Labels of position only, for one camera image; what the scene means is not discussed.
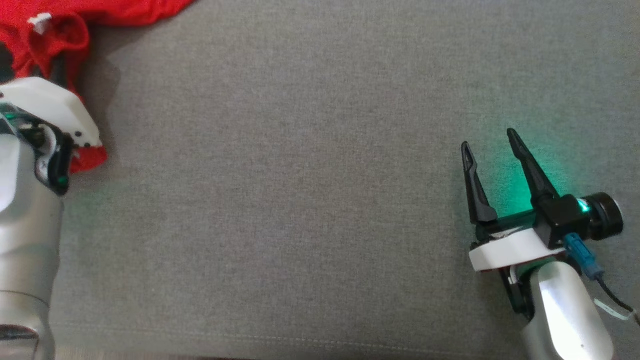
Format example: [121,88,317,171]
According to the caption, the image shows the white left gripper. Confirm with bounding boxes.
[0,42,103,196]

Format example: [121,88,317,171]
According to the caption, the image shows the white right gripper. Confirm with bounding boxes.
[461,128,568,318]

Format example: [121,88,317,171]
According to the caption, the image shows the red garment with white trim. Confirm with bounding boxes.
[0,0,195,174]

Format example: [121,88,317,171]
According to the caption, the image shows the grey sofa seat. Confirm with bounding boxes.
[0,0,640,360]

